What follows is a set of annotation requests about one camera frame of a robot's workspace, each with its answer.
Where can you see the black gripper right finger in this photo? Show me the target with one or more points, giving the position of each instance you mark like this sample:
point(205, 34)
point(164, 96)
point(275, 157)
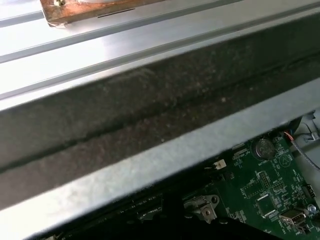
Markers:
point(212, 232)

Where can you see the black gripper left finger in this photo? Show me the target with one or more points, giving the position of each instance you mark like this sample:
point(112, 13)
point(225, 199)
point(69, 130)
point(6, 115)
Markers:
point(150, 232)

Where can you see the CPU socket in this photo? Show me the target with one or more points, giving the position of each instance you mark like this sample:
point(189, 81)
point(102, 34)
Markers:
point(207, 212)

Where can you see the RAM slot white clips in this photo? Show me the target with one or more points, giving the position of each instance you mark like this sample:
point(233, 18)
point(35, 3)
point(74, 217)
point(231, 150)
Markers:
point(221, 164)

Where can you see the green motherboard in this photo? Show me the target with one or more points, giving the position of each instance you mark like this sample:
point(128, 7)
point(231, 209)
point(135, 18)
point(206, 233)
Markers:
point(250, 180)

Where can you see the silver internal USB port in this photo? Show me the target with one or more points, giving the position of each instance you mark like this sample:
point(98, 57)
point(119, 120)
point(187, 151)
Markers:
point(292, 220)

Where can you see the coin cell battery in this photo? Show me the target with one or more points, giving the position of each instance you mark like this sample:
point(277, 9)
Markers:
point(264, 148)

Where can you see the black PC case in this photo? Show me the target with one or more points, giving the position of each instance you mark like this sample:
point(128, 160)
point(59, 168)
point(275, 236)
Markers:
point(150, 100)

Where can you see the brown square base plate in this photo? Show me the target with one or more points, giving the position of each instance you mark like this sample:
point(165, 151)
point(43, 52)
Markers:
point(75, 11)

